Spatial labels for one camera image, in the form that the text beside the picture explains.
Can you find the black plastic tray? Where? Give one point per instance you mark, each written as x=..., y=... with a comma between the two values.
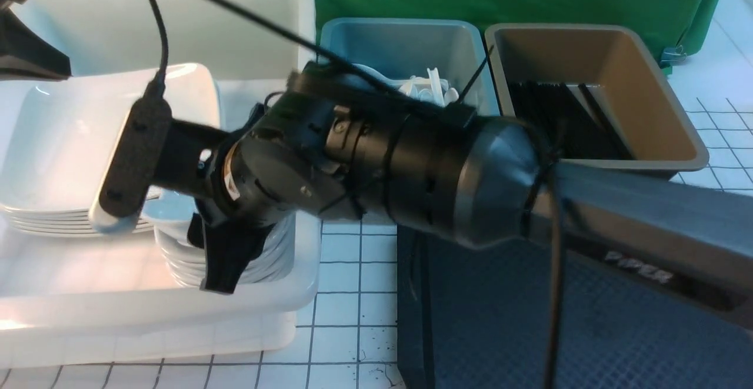
x=480, y=320

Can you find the stack of small white bowls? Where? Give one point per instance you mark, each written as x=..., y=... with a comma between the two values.
x=187, y=263

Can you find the top white square plate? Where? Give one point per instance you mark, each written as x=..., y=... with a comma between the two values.
x=47, y=212

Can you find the pile of black chopsticks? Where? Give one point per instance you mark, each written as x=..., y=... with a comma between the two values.
x=571, y=115

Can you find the pile of white spoons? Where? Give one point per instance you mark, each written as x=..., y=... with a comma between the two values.
x=431, y=88

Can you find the white square rice plate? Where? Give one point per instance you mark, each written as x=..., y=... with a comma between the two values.
x=63, y=137

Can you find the large white plastic bin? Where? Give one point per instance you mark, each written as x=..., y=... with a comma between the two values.
x=70, y=300

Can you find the bottom white square plate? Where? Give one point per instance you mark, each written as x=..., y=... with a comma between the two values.
x=62, y=233

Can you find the small white bowl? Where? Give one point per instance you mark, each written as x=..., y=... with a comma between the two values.
x=170, y=209

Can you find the teal plastic bin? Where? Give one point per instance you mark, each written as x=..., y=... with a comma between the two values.
x=402, y=48

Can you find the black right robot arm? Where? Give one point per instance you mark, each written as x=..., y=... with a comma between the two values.
x=337, y=147

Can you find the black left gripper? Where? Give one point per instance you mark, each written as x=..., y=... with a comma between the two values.
x=24, y=55

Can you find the olive brown plastic bin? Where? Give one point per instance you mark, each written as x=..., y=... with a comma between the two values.
x=608, y=65

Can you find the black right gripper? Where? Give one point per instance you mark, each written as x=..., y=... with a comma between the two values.
x=276, y=164

